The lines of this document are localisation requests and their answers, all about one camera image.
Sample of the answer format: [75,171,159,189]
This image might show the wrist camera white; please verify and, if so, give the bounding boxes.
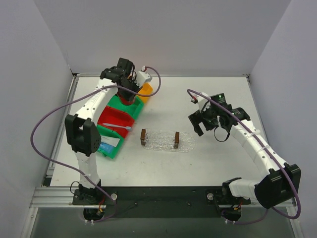
[192,93,211,113]
[136,65,152,87]

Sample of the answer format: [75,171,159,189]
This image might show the green plastic bin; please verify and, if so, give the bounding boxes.
[97,125,124,159]
[107,95,144,119]

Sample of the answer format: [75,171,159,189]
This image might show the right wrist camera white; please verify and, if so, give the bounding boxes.
[192,93,211,113]

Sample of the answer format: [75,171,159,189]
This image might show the green plastic bin upper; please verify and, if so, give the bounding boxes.
[107,95,144,119]

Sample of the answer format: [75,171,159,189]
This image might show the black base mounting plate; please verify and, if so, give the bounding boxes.
[72,186,251,220]

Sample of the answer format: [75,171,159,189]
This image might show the green plastic bin lower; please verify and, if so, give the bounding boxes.
[97,125,124,159]

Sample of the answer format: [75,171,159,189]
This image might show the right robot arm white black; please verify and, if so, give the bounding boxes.
[187,90,301,209]

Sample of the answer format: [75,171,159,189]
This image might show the red plastic bin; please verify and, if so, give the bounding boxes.
[98,106,135,138]

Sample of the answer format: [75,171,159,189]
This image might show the white toothpaste tube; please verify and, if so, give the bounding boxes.
[101,135,120,147]

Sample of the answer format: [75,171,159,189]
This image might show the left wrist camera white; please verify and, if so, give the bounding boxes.
[136,65,152,87]

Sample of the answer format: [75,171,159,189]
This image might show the white toothbrush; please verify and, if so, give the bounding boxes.
[103,123,132,131]

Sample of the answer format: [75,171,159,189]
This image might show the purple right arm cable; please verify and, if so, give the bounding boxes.
[186,88,302,225]

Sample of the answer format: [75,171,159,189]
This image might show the yellow plastic bin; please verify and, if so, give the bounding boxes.
[137,83,153,104]

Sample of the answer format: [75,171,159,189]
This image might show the red cup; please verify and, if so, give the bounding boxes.
[117,93,135,106]

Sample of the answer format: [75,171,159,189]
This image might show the clear glass tray wooden handles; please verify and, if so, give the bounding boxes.
[140,128,195,153]

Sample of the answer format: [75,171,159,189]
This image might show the blue toothpaste box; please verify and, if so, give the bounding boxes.
[98,142,114,153]

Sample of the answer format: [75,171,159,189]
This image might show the aluminium frame rail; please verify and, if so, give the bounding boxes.
[29,185,297,211]

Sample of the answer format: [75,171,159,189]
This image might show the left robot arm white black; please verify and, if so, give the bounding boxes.
[65,58,152,204]

